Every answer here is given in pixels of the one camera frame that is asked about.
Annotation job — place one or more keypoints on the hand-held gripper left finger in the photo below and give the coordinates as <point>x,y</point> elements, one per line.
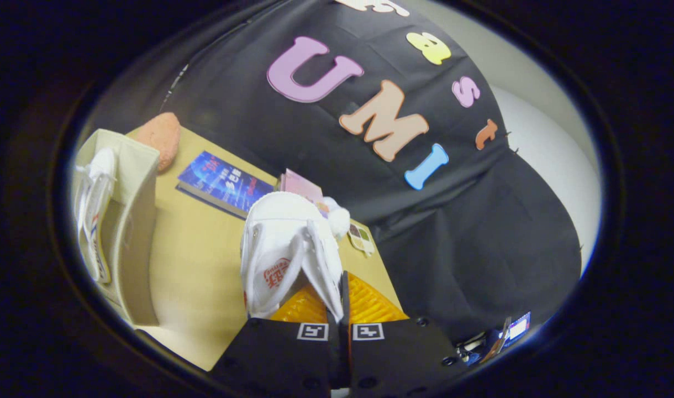
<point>282,359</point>

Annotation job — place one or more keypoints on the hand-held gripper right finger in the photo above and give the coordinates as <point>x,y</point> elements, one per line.
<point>345,301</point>

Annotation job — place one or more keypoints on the white canvas shoe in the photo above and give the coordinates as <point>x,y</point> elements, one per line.
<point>96,210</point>
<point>282,232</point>

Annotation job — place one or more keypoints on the beige fabric storage box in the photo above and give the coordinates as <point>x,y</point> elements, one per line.
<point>135,221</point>

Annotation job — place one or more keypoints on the small printed card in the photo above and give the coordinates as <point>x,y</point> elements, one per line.
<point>362,240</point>

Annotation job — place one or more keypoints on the white plush ball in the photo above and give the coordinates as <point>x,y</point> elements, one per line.
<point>338,220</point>

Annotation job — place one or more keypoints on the pink cover book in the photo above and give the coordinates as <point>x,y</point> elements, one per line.
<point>301,185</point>

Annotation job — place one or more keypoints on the blue cover book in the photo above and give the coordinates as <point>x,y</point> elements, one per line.
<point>224,185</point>

